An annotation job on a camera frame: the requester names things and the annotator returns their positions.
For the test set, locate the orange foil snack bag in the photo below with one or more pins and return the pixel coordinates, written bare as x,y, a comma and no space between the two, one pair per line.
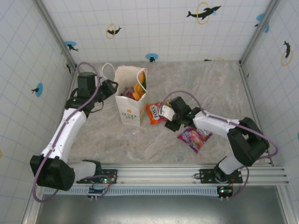
137,91

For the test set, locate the small circuit board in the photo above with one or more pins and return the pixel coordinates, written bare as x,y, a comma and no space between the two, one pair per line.
225,191
93,191

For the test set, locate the purple stick snack bag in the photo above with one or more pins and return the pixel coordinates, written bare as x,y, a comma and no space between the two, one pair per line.
128,93

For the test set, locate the white paper bag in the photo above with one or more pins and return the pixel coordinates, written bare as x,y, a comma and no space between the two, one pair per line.
128,109

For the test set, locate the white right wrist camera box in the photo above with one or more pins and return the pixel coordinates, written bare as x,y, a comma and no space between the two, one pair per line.
167,113

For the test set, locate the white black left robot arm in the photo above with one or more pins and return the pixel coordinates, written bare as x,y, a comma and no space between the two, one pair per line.
61,135

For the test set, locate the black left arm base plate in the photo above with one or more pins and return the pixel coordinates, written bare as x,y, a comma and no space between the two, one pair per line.
112,173

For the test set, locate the pink purple berry snack bag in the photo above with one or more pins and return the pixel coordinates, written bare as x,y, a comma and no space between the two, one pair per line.
194,138

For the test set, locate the aluminium side rail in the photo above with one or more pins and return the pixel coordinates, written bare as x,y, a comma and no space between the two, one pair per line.
251,98

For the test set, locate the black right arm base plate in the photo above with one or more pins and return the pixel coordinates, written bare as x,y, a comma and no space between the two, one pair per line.
205,175

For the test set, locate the green rainbow print snack bag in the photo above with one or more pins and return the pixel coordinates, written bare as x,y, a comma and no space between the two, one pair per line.
144,82

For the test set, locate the aluminium mounting rail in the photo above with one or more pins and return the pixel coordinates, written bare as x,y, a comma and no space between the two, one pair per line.
158,172

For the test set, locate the black dolphin blue circle sticker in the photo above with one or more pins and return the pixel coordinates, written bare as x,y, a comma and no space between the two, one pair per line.
39,89
151,57

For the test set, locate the aluminium frame post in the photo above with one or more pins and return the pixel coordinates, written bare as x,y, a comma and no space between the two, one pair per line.
286,210
259,32
30,210
53,30

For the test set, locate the orange Fox's candy bag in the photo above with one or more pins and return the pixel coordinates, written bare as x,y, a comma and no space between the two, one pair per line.
154,113

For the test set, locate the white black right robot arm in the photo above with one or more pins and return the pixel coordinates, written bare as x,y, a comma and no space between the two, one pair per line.
210,122

